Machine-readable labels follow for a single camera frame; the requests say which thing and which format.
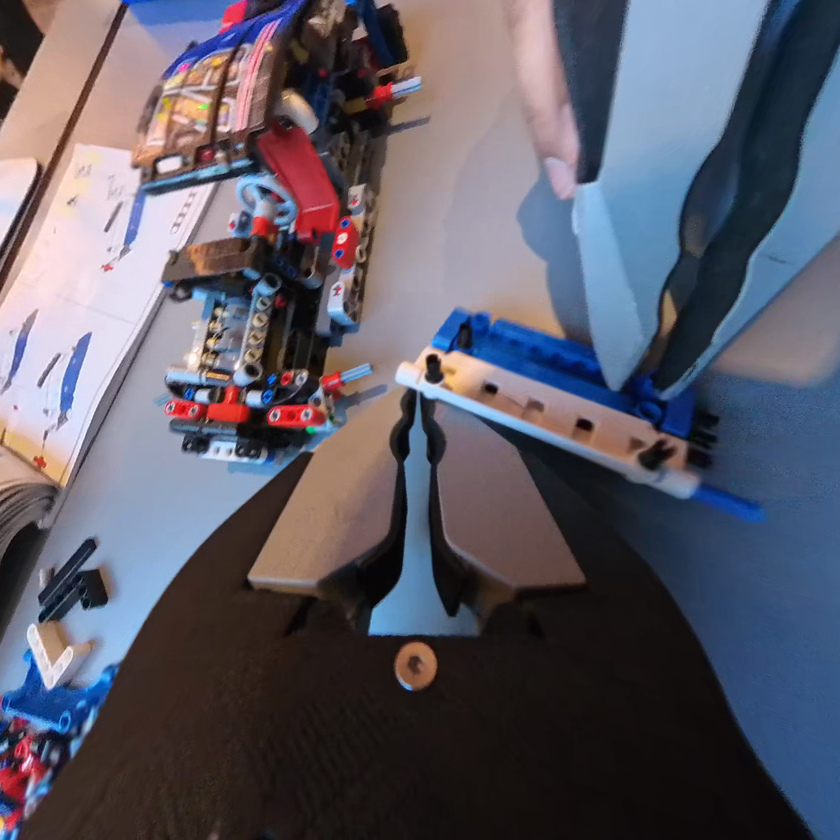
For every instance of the grey desk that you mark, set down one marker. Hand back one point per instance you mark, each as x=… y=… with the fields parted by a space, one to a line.
x=472 y=216

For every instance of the black angled beam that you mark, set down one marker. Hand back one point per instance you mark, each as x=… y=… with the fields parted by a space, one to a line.
x=65 y=577

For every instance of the blue and white brick panel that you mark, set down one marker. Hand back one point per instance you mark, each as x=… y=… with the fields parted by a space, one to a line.
x=538 y=407

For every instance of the pile of toy bricks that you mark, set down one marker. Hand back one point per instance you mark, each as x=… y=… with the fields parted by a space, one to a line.
x=26 y=761

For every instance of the building instruction booklet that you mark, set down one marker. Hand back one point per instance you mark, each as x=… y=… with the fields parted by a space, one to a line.
x=79 y=295

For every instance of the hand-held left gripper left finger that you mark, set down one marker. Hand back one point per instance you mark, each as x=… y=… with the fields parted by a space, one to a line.
x=328 y=518

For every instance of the person's right hand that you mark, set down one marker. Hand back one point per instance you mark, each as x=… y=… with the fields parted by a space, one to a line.
x=544 y=98

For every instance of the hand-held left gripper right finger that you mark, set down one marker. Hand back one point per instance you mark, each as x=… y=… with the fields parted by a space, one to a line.
x=505 y=518

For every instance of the toy brick car chassis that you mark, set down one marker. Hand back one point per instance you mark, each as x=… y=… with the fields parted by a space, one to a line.
x=295 y=177

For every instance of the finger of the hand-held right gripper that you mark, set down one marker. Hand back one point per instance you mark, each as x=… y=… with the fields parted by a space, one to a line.
x=643 y=164
x=800 y=275

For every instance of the blue arched frame piece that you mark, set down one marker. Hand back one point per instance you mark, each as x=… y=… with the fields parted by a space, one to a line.
x=39 y=705

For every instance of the white angled beam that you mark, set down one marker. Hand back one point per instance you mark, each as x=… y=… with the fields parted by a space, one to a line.
x=46 y=649

